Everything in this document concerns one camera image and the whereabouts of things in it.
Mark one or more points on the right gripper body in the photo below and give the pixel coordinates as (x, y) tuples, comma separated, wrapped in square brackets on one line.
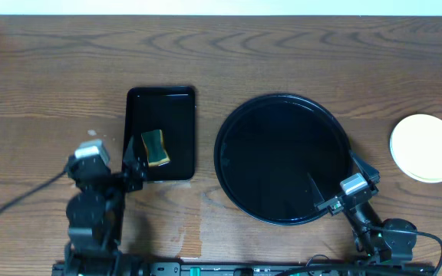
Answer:
[(337, 205)]

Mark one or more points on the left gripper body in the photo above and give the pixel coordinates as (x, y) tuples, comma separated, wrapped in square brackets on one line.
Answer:
[(127, 178)]

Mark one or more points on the light blue plate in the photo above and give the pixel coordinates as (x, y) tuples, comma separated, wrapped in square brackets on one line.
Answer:
[(415, 177)]

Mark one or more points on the green and yellow sponge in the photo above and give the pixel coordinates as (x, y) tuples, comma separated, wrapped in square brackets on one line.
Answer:
[(153, 142)]

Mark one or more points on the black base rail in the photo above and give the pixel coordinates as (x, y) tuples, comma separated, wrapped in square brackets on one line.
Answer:
[(177, 269)]

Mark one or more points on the black round tray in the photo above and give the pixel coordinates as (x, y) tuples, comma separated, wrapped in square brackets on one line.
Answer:
[(266, 147)]

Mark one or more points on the yellow plate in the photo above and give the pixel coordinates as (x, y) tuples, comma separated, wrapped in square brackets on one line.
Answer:
[(416, 141)]

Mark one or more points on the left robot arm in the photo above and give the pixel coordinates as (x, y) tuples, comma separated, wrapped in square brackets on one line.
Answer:
[(96, 213)]

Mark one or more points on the black rectangular tray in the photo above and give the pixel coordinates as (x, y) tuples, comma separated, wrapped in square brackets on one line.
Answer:
[(171, 109)]

